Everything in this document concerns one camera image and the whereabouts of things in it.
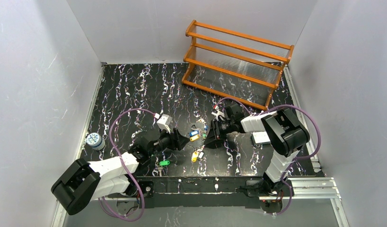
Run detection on green tag key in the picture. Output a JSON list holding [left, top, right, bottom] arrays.
[[157, 160, 170, 177]]

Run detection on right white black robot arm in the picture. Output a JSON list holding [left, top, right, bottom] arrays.
[[204, 104, 310, 191]]

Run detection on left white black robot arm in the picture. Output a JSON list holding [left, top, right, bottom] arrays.
[[51, 128, 190, 215]]

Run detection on blue tag key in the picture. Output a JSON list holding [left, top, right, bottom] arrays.
[[189, 130, 199, 137]]

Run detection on orange two-tier rack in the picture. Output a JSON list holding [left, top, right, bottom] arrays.
[[182, 20, 295, 110]]

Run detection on blue white round container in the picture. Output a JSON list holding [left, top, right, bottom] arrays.
[[86, 132, 106, 151]]

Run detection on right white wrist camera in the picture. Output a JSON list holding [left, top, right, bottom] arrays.
[[211, 105, 226, 121]]

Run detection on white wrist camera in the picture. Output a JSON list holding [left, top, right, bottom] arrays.
[[211, 105, 226, 121], [154, 113, 172, 133]]

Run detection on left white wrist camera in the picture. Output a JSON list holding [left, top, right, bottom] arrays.
[[154, 113, 172, 133]]

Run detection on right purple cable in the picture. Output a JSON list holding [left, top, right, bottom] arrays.
[[214, 97, 322, 216]]

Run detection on purple cable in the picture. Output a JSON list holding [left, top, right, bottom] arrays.
[[214, 97, 322, 216], [98, 108, 161, 222]]

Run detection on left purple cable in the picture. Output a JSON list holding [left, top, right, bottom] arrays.
[[98, 108, 161, 222]]

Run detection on aluminium front rail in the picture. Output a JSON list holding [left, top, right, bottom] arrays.
[[51, 175, 341, 205]]

